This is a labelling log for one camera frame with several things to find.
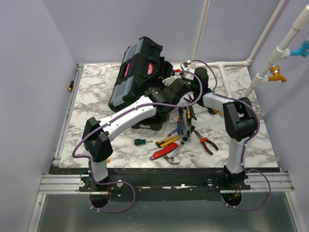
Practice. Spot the black plastic toolbox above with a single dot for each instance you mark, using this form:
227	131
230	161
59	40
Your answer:
142	68

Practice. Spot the steel claw hammer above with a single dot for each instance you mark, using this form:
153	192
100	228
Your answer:
171	159

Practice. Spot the green stubby screwdriver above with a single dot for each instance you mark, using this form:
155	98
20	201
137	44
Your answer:
138	142

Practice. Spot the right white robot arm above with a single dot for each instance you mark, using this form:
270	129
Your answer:
241	121

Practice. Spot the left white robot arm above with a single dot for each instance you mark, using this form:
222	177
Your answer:
98	134

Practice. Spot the ratchet wrench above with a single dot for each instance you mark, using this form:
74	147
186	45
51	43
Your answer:
187	137

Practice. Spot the yellow utility knife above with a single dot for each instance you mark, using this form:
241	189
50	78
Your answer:
167	141

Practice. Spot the orange black pliers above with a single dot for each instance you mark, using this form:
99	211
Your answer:
204	141

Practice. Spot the orange pipe tap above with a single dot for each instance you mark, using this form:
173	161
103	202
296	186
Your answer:
276	75

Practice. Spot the yellow black knob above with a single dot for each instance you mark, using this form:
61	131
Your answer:
70	86

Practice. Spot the blue pipe fitting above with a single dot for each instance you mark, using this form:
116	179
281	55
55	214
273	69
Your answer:
303	51

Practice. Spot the black yellow wire stripper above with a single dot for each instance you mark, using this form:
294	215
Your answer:
189	99

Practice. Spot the blue clear-handled screwdriver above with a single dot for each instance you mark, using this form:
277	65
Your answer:
179	128

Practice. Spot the white pvc pipe frame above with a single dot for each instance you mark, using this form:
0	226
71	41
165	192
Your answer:
279	53

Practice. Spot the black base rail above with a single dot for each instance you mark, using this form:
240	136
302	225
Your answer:
126	184

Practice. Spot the aluminium frame rail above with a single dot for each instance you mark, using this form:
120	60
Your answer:
72	184

